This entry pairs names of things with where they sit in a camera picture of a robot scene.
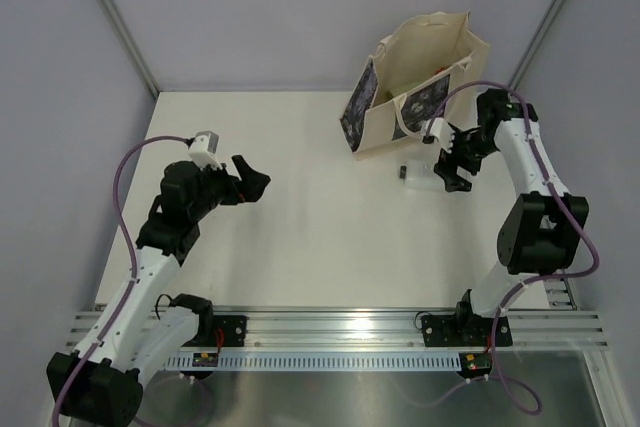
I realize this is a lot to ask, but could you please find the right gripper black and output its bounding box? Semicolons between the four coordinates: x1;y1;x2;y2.
433;123;497;192

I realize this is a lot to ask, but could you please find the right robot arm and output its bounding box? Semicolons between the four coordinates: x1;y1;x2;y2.
420;85;589;347

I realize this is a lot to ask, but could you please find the green bottle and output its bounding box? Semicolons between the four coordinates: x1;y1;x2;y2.
389;80;425;98

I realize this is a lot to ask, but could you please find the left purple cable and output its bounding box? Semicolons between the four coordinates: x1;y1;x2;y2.
52;135;211;427

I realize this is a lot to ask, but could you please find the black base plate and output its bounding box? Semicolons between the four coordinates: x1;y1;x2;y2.
414;311;513;348
192;314;247;348

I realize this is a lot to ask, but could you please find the canvas tote bag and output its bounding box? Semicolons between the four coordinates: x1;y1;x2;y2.
339;11;490;158

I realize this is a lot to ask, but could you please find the white slotted cable duct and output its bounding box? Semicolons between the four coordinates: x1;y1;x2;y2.
162;351;462;372

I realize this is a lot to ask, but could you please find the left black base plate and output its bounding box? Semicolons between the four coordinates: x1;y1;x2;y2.
192;314;247;348

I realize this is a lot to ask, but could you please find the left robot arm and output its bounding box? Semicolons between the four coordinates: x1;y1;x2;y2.
46;155;271;426

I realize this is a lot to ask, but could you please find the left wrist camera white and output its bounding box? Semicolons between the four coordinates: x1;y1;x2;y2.
188;131;222;170

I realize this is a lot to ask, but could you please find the clear bottle black cap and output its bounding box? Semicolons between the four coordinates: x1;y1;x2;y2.
398;159;445;192

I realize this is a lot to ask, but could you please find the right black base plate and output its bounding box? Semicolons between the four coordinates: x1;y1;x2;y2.
414;311;513;348

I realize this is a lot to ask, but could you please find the aluminium front rail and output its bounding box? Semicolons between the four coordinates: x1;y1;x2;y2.
216;308;608;351

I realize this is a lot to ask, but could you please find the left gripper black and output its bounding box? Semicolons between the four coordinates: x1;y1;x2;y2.
188;155;269;222

